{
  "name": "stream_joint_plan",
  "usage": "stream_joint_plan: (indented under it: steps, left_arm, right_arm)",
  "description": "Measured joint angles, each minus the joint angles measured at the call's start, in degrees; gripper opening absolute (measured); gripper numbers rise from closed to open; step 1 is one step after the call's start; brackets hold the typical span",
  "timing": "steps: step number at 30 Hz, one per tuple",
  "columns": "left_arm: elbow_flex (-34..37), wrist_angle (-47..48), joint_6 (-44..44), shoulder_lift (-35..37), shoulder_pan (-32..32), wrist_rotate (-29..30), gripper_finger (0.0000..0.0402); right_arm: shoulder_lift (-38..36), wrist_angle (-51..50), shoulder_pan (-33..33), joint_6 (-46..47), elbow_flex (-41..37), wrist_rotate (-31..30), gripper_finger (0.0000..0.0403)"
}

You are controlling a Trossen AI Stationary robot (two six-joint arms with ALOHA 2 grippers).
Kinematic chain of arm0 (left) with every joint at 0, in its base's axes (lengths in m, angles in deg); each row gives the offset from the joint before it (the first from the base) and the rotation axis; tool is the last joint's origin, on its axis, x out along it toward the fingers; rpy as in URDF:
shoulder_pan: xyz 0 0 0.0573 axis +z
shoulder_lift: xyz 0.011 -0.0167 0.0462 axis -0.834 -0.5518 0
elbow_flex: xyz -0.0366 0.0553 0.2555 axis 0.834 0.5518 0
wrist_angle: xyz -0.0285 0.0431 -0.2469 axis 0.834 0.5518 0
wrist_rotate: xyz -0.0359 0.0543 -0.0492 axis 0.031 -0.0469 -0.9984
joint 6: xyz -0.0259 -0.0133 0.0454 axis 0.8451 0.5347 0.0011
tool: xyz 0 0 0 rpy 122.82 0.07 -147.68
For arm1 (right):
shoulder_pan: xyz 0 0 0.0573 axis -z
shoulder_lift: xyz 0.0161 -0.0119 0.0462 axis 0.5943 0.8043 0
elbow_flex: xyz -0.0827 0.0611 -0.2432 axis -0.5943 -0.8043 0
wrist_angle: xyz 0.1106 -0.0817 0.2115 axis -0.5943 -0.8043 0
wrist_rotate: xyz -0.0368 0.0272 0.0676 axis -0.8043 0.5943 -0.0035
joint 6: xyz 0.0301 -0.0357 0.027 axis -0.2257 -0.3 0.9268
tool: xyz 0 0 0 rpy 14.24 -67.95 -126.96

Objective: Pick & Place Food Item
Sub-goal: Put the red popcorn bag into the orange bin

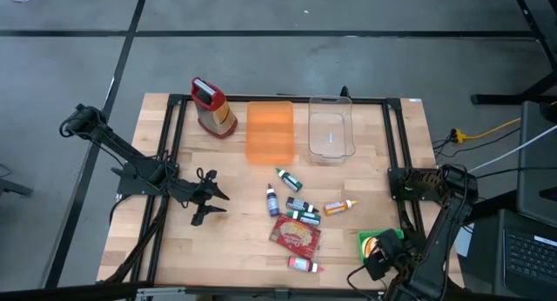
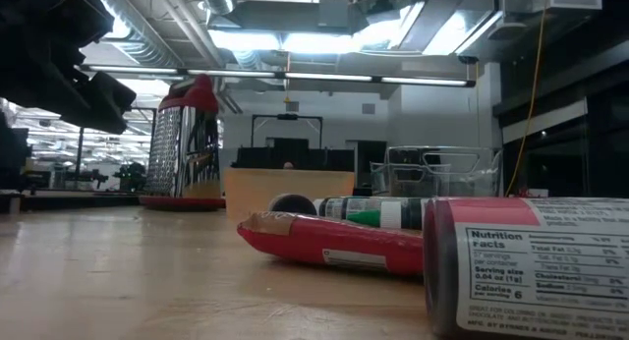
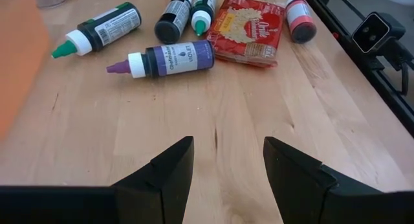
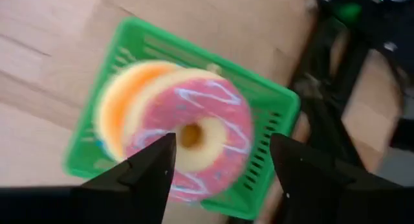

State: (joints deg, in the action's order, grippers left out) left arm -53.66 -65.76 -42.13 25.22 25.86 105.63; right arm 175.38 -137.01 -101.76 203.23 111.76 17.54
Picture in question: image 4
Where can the green plastic basket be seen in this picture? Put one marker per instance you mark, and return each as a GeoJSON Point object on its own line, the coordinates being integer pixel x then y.
{"type": "Point", "coordinates": [194, 55]}

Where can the black aluminium table frame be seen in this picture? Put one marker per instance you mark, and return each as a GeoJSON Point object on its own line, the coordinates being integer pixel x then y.
{"type": "Point", "coordinates": [323, 120]}

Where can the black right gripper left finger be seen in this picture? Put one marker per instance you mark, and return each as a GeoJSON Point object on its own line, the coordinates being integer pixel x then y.
{"type": "Point", "coordinates": [145, 185]}

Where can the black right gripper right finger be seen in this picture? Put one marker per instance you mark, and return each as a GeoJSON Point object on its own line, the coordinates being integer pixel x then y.
{"type": "Point", "coordinates": [310, 185]}

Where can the pink frosted toy donut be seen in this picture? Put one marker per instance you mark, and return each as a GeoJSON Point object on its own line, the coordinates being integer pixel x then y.
{"type": "Point", "coordinates": [200, 101]}

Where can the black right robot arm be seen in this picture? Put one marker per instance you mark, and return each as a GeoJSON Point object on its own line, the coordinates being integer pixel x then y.
{"type": "Point", "coordinates": [388, 23]}

